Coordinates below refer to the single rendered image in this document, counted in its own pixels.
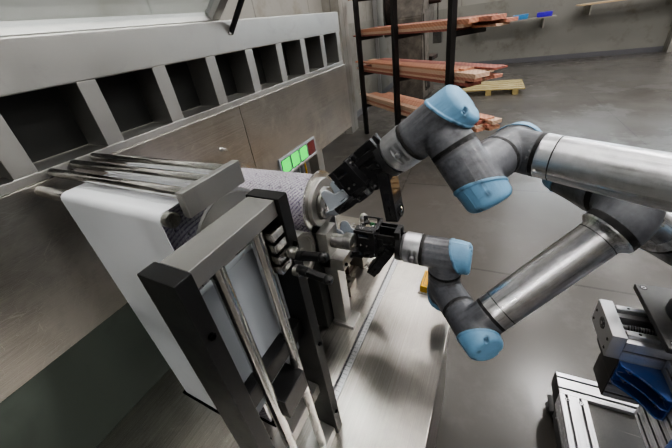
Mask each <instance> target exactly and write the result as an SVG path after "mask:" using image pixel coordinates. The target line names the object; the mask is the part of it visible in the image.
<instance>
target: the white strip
mask: <svg viewBox="0 0 672 448"><path fill-rule="evenodd" d="M34 192H35V194H36V195H37V196H38V197H42V198H46V199H50V200H55V201H59V202H63V204H64V205H65V207H66V208H67V210H68V211H69V213H70V214H71V216H72V217H73V219H74V220H75V222H76V223H77V225H78V227H79V228H80V230H81V231H82V233H83V234H84V236H85V237H86V239H87V240H88V242H89V243H90V245H91V246H92V248H93V250H94V251H95V253H96V254H97V256H98V257H99V259H100V260H101V262H102V263H103V265H104V266H105V268H106V269H107V271H108V273H109V274H110V276H111V277H112V279H113V280H114V282H115V283H116V285H117V286H118V288H119V289H120V291H121V292H122V294H123V296H124V297H125V299H126V300H127V302H128V303H129V305H130V306H131V308H132V309H133V311H134V312H135V314H136V316H137V317H138V319H139V320H140V322H141V323H142V325H143V326H144V328H145V329H146V331H147V332H148V334H149V335H150V337H151V339H152V340H153V342H154V343H155V345H156V346H157V348H158V349H159V351H160V352H161V354H162V355H163V357H164V358H165V360H166V362H167V363H168V365H169V366H170V368H171V369H172V371H173V372H174V374H175V375H176V377H177V378H178V380H179V381H180V383H181V385H182V386H183V388H184V389H185V390H184V391H183V394H185V395H187V396H189V397H190V398H192V399H194V400H195V401H197V402H199V403H200V404H202V405H204V406H206V407H207V408H209V409H211V410H212V411H214V412H216V413H217V414H219V415H220V413H219V412H218V410H217V408H216V407H215V405H214V403H213V402H212V400H211V398H210V397H209V395H208V393H207V392H206V390H205V388H204V387H203V385H202V383H201V382H200V380H199V378H198V377H197V375H196V373H195V371H194V370H193V368H192V366H191V365H190V363H189V361H188V360H187V358H186V356H185V355H184V353H183V351H182V350H181V348H180V346H179V345H178V343H177V341H176V340H175V338H174V336H173V335H172V333H171V331H170V330H169V328H168V326H167V324H166V323H165V321H164V319H163V318H162V316H161V314H160V313H159V311H158V309H157V308H156V306H155V304H154V303H153V301H152V299H151V298H150V296H149V294H148V293H147V291H146V289H145V288H144V286H143V284H142V282H141V281H140V279H139V277H138V276H137V274H138V273H139V272H140V271H142V270H143V269H145V268H146V267H147V266H149V265H150V264H151V263H153V262H158V263H160V262H161V261H162V260H163V259H165V258H166V257H167V256H169V255H170V254H171V253H173V252H174V249H173V247H172V245H171V243H170V241H169V239H168V237H167V235H166V233H165V231H164V229H163V227H167V228H171V229H173V228H176V227H177V226H178V225H179V224H180V222H181V217H180V215H179V214H178V213H176V212H172V211H168V210H169V209H171V208H172V207H174V206H173V205H168V204H163V203H157V202H152V201H147V200H141V199H136V198H131V197H126V196H120V195H115V194H110V193H104V192H99V191H94V190H88V189H83V188H78V187H74V188H72V189H70V190H63V189H58V188H54V187H49V186H43V185H42V186H38V187H36V188H35V191H34ZM162 226H163V227H162Z"/></svg>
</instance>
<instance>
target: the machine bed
mask: <svg viewBox="0 0 672 448"><path fill-rule="evenodd" d="M393 257H394V254H393V256H392V257H391V258H390V260H389V261H388V262H387V263H386V264H385V266H384V267H383V268H382V271H381V272H380V273H379V274H377V275H376V276H375V277H373V276H372V275H370V274H369V273H367V271H368V268H367V269H361V268H360V267H359V266H357V268H356V270H355V271H354V273H353V275H352V276H351V277H355V278H356V283H357V288H356V290H355V292H354V294H353V296H352V297H349V299H350V305H351V310H353V311H356V312H360V313H361V316H360V318H359V320H358V322H357V324H356V326H355V328H354V330H352V329H349V328H346V327H343V326H340V325H337V324H334V321H333V322H332V323H331V325H330V327H329V328H325V327H322V326H319V325H318V326H319V330H320V335H321V339H322V343H323V347H324V351H325V355H326V360H327V364H328V368H329V372H330V376H331V380H332V385H333V386H334V384H335V382H336V380H337V378H338V375H339V373H340V371H341V369H342V367H343V365H344V362H345V360H346V358H347V356H348V354H349V352H350V350H351V347H352V345H353V343H354V341H355V339H356V337H357V335H358V332H359V330H360V328H361V326H362V324H363V322H364V319H365V317H366V315H367V313H368V311H369V309H370V307H371V304H372V302H373V300H374V298H375V296H376V294H377V292H378V289H379V287H380V285H381V283H382V281H383V279H384V276H385V274H386V272H387V270H388V268H389V266H390V264H391V261H392V259H393ZM425 270H428V267H424V266H419V265H416V264H411V263H406V262H403V261H400V260H399V262H398V264H397V266H396V269H395V271H394V273H393V275H392V278H391V280H390V282H389V285H388V287H387V289H386V291H385V294H384V296H383V298H382V301H381V303H380V305H379V307H378V310H377V312H376V314H375V317H374V319H373V321H372V323H371V326H370V328H369V330H368V332H367V335H366V337H365V339H364V342H363V344H362V346H361V348H360V351H359V353H358V355H357V358H356V360H355V362H354V364H353V367H352V369H351V371H350V374H349V376H348V378H347V380H346V383H345V385H344V387H343V390H342V392H341V394H340V396H339V399H338V401H337V405H338V409H339V414H340V418H341V422H342V426H341V429H340V431H339V433H336V434H335V437H334V439H333V441H332V444H331V446H330V448H427V447H428V441H429V436H430V431H431V426H432V421H433V415H434V410H435V405H436V400H437V395H438V390H439V384H440V379H441V374H442V369H443V364H444V358H445V353H446V348H447V343H448V338H449V332H450V326H449V324H448V322H447V320H446V319H445V317H444V316H443V314H442V312H441V311H438V310H436V309H435V308H434V307H432V306H431V305H430V303H429V301H428V295H424V294H420V293H417V292H418V289H419V286H420V282H421V279H422V276H423V273H425ZM184 390H185V389H184V388H183V386H182V385H181V383H180V381H179V380H178V378H177V377H176V375H175V374H174V372H173V371H172V369H171V368H170V369H169V370H168V371H167V372H166V373H165V374H164V375H163V376H162V377H161V378H160V379H159V380H158V381H157V383H156V384H155V385H154V386H153V387H152V388H151V389H150V390H149V391H148V392H147V393H146V394H145V395H144V397H143V398H142V399H141V400H140V401H139V402H138V403H137V404H136V405H135V406H134V407H133V408H132V409H131V411H130V412H129V413H128V414H127V415H126V416H125V417H124V418H123V419H122V420H121V421H120V422H119V423H118V424H117V426H116V427H115V428H114V429H113V430H112V431H111V432H110V433H109V434H108V435H107V436H106V437H105V438H104V440H103V441H102V442H101V443H100V444H99V445H98V446H97V447H96V448H240V447H239V445H238V444H237V442H236V440H235V439H234V437H233V435H232V434H231V432H230V430H229V429H228V427H227V425H226V424H225V422H224V420H223V419H222V417H221V415H219V414H217V413H216V412H214V411H212V410H211V409H209V408H207V407H206V406H204V405H202V404H200V403H199V402H197V401H195V400H194V399H192V398H190V397H189V396H187V395H185V394H183V391H184ZM312 429H313V428H312V425H311V422H310V419H309V416H308V417H307V419H306V422H305V424H304V426H303V428H302V430H301V432H300V434H299V436H298V438H297V440H296V444H297V447H298V448H304V446H305V444H306V442H307V440H308V437H309V435H310V433H311V431H312Z"/></svg>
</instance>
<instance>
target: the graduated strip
mask: <svg viewBox="0 0 672 448"><path fill-rule="evenodd" d="M398 262H399V260H396V259H395V257H393V259H392V261H391V264H390V266H389V268H388V270H387V272H386V274H385V276H384V279H383V281H382V283H381V285H380V287H379V289H378V292H377V294H376V296H375V298H374V300H373V302H372V304H371V307H370V309H369V311H368V313H367V315H366V317H365V319H364V322H363V324H362V326H361V328H360V330H359V332H358V335H357V337H356V339H355V341H354V343H353V345H352V347H351V350H350V352H349V354H348V356H347V358H346V360H345V362H344V365H343V367H342V369H341V371H340V373H339V375H338V378H337V380H336V382H335V384H334V386H333V389H334V393H335V397H336V401H338V399H339V396H340V394H341V392H342V390H343V387H344V385H345V383H346V380H347V378H348V376H349V374H350V371H351V369H352V367H353V364H354V362H355V360H356V358H357V355H358V353H359V351H360V348H361V346H362V344H363V342H364V339H365V337H366V335H367V332H368V330H369V328H370V326H371V323H372V321H373V319H374V317H375V314H376V312H377V310H378V307H379V305H380V303H381V301H382V298H383V296H384V294H385V291H386V289H387V287H388V285H389V282H390V280H391V278H392V275H393V273H394V271H395V269H396V266H397V264H398Z"/></svg>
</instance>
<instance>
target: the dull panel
mask: <svg viewBox="0 0 672 448"><path fill-rule="evenodd" d="M169 369H170V366H169V365H168V363H167V362H166V360H165V358H164V357H163V355H162V354H161V352H160V351H159V349H158V348H157V346H156V345H155V343H154V342H153V340H152V339H151V337H150V335H149V334H148V332H147V331H146V329H145V328H144V326H143V325H142V323H141V322H140V320H139V319H138V317H137V316H136V314H135V312H134V311H133V309H132V308H131V306H130V305H129V303H126V304H125V305H124V306H123V307H121V308H120V309H119V310H117V311H116V312H115V313H114V314H112V315H111V316H110V317H109V318H107V319H106V320H105V321H103V322H102V323H101V324H100V325H98V326H97V327H96V328H95V329H93V330H92V331H91V332H89V333H88V334H87V335H86V336H84V337H83V338H82V339H81V340H79V341H78V342H77V343H76V344H74V345H73V346H72V347H70V348H69V349H68V350H67V351H65V352H64V353H63V354H62V355H60V356H59V357H58V358H56V359H55V360H54V361H53V362H51V363H50V364H49V365H48V366H46V367H45V368H44V369H43V370H41V371H40V372H39V373H37V374H36V375H35V376H34V377H32V378H31V379H30V380H29V381H27V382H26V383H25V384H23V385H22V386H21V387H20V388H18V389H17V390H16V391H15V392H13V393H12V394H11V395H10V396H8V397H7V398H6V399H4V400H3V401H2V402H1V403H0V448H96V447H97V446H98V445H99V444H100V443H101V442H102V441H103V440H104V438H105V437H106V436H107V435H108V434H109V433H110V432H111V431H112V430H113V429H114V428H115V427H116V426H117V424H118V423H119V422H120V421H121V420H122V419H123V418H124V417H125V416H126V415H127V414H128V413H129V412H130V411H131V409H132V408H133V407H134V406H135V405H136V404H137V403H138V402H139V401H140V400H141V399H142V398H143V397H144V395H145V394H146V393H147V392H148V391H149V390H150V389H151V388H152V387H153V386H154V385H155V384H156V383H157V381H158V380H159V379H160V378H161V377H162V376H163V375H164V374H165V373H166V372H167V371H168V370H169Z"/></svg>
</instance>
